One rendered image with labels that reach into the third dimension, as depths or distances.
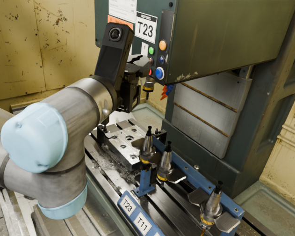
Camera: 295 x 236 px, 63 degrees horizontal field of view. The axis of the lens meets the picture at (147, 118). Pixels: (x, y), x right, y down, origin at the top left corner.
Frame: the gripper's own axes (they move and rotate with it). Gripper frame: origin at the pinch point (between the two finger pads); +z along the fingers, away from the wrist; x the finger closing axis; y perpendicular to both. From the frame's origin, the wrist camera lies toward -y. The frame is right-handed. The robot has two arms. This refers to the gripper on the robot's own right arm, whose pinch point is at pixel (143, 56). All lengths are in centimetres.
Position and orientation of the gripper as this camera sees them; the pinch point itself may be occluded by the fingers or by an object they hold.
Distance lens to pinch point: 56.7
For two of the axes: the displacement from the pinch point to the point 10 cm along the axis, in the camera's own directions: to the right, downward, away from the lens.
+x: 9.2, 2.7, -2.9
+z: 3.8, -4.5, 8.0
